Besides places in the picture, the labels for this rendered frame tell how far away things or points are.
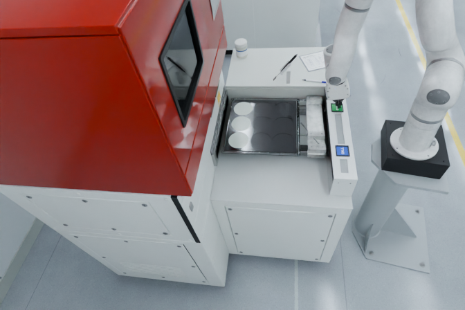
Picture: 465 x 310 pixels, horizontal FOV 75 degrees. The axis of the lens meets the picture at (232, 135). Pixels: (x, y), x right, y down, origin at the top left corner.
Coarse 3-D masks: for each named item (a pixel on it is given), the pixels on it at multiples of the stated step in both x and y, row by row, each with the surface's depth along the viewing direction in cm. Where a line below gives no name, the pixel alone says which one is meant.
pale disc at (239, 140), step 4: (240, 132) 153; (232, 136) 152; (236, 136) 151; (240, 136) 151; (244, 136) 151; (228, 140) 150; (232, 140) 150; (236, 140) 150; (240, 140) 149; (244, 140) 149; (232, 144) 148; (236, 144) 148; (240, 144) 148; (244, 144) 148
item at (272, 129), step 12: (264, 108) 162; (276, 108) 161; (288, 108) 160; (252, 120) 157; (264, 120) 156; (276, 120) 155; (288, 120) 154; (228, 132) 153; (252, 132) 152; (264, 132) 151; (276, 132) 150; (288, 132) 149; (228, 144) 149; (252, 144) 147; (264, 144) 146; (276, 144) 146; (288, 144) 145
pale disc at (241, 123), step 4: (240, 116) 160; (232, 120) 158; (236, 120) 158; (240, 120) 158; (244, 120) 157; (248, 120) 157; (232, 124) 157; (236, 124) 156; (240, 124) 156; (244, 124) 156; (248, 124) 156; (236, 128) 155; (240, 128) 154; (244, 128) 154
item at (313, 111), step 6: (306, 102) 164; (306, 108) 162; (312, 108) 160; (318, 108) 160; (306, 114) 161; (312, 114) 158; (318, 114) 157; (312, 120) 155; (318, 120) 154; (312, 126) 153; (318, 126) 152; (312, 156) 143; (318, 156) 143; (324, 156) 142
